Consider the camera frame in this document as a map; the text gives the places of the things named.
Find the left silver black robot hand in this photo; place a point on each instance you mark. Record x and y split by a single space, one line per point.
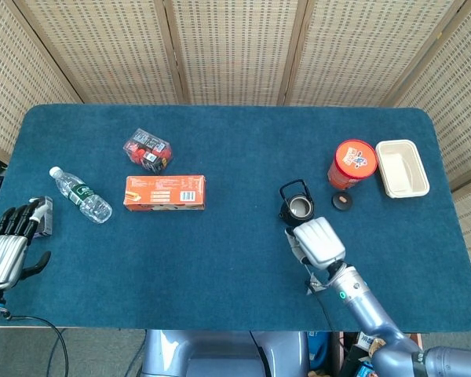
2 259

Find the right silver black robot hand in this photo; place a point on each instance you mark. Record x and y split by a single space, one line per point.
320 241

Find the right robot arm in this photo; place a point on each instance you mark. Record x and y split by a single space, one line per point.
369 310

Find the black teapot lid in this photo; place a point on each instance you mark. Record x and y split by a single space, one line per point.
341 200

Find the orange canister with printed lid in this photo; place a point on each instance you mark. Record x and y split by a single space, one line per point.
355 159

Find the clear plastic water bottle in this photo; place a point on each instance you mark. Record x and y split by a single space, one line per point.
82 196

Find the blue package under table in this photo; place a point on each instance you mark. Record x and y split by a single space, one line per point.
318 349

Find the beige rectangular food tray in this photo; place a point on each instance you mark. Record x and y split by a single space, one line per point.
402 169

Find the blue felt table mat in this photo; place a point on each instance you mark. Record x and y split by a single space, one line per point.
204 259

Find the blue snack box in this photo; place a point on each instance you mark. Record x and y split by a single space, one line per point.
365 371

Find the grey-blue robot torso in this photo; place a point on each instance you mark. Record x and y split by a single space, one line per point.
220 353

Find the orange carton box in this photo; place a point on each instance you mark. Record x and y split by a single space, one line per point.
165 192

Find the clear box of red snacks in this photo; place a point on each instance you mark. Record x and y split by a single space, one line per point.
147 151

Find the woven rattan folding screen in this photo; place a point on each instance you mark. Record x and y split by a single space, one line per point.
235 47

